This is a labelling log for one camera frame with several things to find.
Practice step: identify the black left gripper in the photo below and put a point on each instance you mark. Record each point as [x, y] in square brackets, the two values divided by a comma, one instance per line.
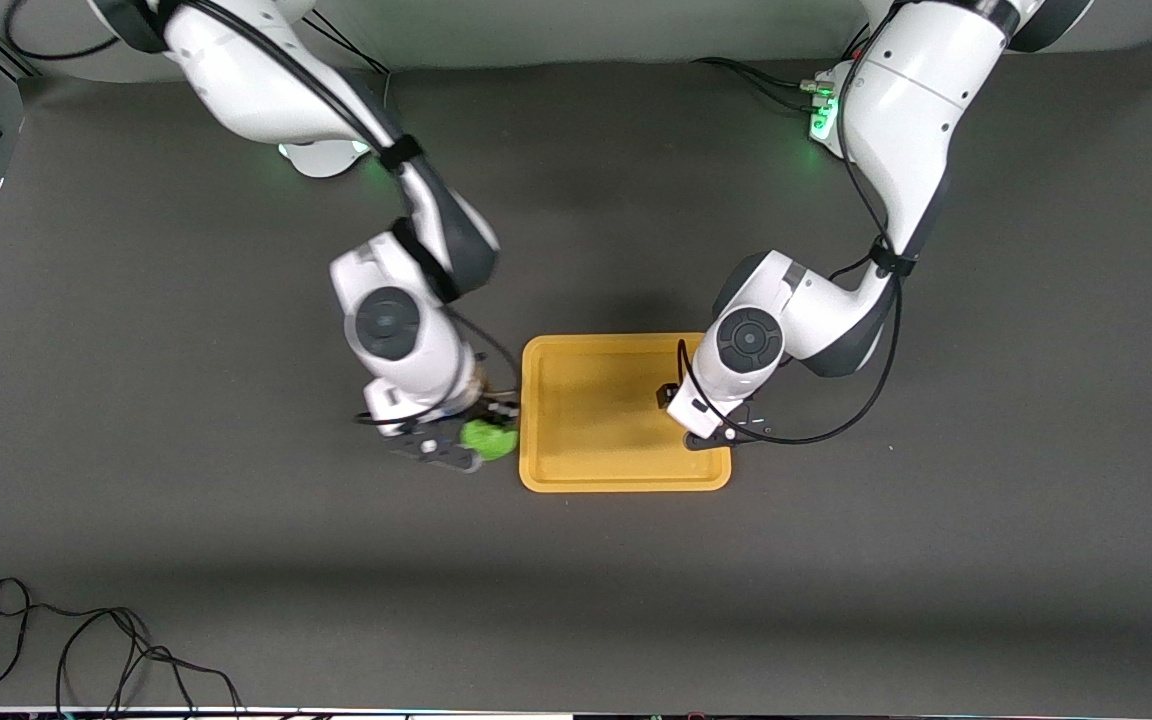
[666, 395]

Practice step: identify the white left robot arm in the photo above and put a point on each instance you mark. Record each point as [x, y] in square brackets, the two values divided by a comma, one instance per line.
[906, 130]

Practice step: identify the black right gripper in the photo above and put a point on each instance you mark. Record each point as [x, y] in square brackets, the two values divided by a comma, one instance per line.
[492, 407]

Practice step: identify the dark grey table mat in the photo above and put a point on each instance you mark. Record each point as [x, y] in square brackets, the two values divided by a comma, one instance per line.
[576, 580]

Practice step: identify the yellow plastic tray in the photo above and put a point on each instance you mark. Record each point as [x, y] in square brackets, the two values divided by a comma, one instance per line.
[596, 420]

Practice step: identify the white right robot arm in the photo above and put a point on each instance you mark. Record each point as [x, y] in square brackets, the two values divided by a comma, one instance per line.
[256, 90]

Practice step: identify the green apple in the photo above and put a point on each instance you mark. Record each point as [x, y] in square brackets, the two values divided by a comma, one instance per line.
[491, 438]

